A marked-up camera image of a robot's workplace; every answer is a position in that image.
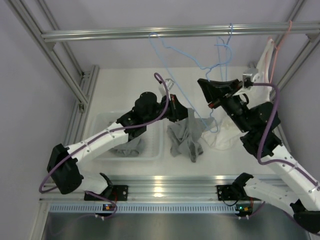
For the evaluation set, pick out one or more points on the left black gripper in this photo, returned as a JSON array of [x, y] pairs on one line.
[[178, 111]]

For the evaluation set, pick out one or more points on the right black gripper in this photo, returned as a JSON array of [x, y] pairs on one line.
[[219, 93]]

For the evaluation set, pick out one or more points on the blue wire hanger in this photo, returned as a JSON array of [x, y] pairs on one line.
[[176, 73], [224, 53]]

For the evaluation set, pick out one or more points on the grey tank top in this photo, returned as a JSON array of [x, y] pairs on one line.
[[130, 149], [185, 134]]

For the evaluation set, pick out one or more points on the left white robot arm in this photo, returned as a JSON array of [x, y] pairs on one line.
[[66, 162]]

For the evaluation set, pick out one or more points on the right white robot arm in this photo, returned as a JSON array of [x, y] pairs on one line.
[[302, 201]]

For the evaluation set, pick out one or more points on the white tank top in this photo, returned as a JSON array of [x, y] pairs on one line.
[[242, 121]]

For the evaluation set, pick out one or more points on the white plastic basket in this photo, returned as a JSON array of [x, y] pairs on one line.
[[152, 139]]

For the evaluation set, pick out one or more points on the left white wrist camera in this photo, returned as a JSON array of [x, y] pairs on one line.
[[169, 84]]

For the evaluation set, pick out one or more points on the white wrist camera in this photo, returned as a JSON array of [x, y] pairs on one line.
[[245, 85], [169, 84]]

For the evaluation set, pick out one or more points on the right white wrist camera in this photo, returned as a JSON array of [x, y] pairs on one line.
[[245, 85]]

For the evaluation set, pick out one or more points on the pink wire hanger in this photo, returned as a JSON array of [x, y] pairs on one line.
[[277, 48]]

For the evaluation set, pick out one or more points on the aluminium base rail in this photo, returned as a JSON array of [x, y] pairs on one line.
[[166, 189]]

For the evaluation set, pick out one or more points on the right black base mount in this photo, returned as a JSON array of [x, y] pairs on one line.
[[228, 192]]

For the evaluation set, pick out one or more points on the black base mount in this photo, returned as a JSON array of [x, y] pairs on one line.
[[228, 192], [116, 193]]

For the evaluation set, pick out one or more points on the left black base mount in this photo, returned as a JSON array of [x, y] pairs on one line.
[[116, 193]]

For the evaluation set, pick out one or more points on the left aluminium frame post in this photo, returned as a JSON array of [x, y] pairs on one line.
[[30, 24]]

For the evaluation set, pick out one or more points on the aluminium frame post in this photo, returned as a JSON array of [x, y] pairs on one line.
[[30, 24], [302, 10]]

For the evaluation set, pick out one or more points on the right aluminium frame post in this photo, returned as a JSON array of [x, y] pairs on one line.
[[302, 10]]

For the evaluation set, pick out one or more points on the aluminium top rail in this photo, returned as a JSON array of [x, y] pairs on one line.
[[123, 33]]

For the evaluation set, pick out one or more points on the white slotted cable duct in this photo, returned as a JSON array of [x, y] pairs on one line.
[[143, 208]]

